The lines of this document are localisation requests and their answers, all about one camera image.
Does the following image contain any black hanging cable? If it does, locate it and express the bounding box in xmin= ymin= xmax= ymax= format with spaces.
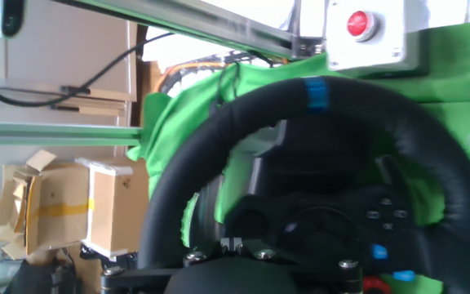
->
xmin=0 ymin=30 xmax=175 ymax=109

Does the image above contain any beige cabinet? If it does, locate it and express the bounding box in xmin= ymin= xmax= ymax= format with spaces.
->
xmin=0 ymin=0 xmax=140 ymax=262

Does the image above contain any black chair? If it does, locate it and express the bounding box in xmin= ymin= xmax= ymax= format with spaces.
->
xmin=4 ymin=259 xmax=79 ymax=294

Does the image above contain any aluminium frame bar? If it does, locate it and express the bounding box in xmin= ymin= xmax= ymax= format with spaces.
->
xmin=51 ymin=0 xmax=328 ymax=60
xmin=0 ymin=120 xmax=144 ymax=147

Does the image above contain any green cloth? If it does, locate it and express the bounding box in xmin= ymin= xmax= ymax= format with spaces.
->
xmin=126 ymin=18 xmax=470 ymax=294

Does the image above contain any black racing wheel controller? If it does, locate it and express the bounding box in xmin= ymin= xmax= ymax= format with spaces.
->
xmin=188 ymin=118 xmax=383 ymax=246

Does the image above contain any white box red button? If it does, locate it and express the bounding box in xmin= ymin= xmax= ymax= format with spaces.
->
xmin=325 ymin=0 xmax=428 ymax=77

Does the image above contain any orange tube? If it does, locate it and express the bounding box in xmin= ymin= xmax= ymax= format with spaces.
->
xmin=153 ymin=60 xmax=230 ymax=93

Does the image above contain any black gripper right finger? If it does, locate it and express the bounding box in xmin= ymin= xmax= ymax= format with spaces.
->
xmin=234 ymin=237 xmax=362 ymax=294

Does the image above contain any black leather steering wheel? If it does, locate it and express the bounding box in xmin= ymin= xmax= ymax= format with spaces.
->
xmin=136 ymin=75 xmax=470 ymax=294

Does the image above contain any torn cardboard box yellow tape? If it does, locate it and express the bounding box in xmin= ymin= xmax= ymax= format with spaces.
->
xmin=0 ymin=149 xmax=95 ymax=262

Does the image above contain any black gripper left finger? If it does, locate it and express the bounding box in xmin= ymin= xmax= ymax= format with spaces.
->
xmin=100 ymin=236 xmax=236 ymax=294

